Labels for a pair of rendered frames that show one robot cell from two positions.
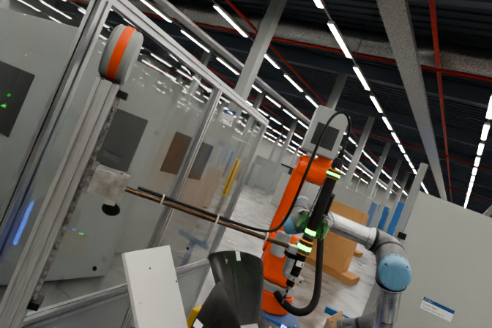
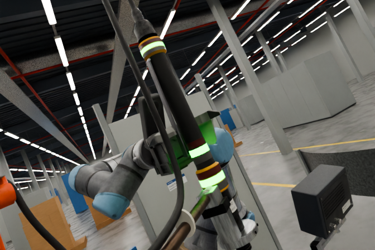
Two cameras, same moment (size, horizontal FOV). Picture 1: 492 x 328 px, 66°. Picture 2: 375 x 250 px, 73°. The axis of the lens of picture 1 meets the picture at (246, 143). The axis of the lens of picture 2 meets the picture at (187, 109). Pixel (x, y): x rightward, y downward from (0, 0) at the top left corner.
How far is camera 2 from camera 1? 0.94 m
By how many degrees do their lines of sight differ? 54
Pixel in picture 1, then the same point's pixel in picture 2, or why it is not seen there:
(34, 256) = not seen: outside the picture
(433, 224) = (133, 137)
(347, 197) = (29, 201)
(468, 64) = (37, 63)
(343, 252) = (63, 233)
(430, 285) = not seen: hidden behind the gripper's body
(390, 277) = (224, 150)
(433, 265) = not seen: hidden behind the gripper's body
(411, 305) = (166, 195)
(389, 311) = (231, 182)
